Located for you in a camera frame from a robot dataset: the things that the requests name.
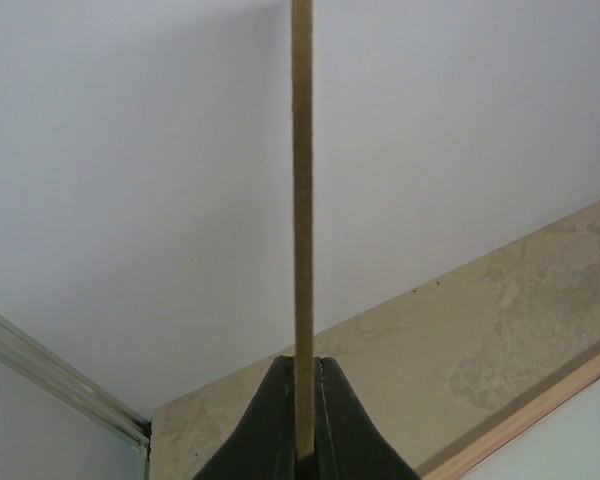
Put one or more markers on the sunset landscape photo print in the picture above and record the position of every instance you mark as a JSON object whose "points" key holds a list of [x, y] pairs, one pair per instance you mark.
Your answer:
{"points": [[563, 445]]}

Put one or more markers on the left aluminium corner post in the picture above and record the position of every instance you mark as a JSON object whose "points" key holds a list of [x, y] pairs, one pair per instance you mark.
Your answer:
{"points": [[23, 354]]}

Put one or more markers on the brown cardboard backing board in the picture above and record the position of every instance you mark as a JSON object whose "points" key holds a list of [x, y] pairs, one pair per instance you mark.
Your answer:
{"points": [[302, 123]]}

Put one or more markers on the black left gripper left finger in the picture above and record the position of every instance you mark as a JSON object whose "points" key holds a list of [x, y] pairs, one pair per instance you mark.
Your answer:
{"points": [[262, 445]]}

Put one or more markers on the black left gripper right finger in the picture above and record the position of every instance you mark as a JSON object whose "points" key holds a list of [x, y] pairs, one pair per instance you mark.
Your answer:
{"points": [[347, 443]]}

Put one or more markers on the pink wooden picture frame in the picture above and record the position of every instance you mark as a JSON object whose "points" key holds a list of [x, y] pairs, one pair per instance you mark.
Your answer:
{"points": [[521, 414]]}

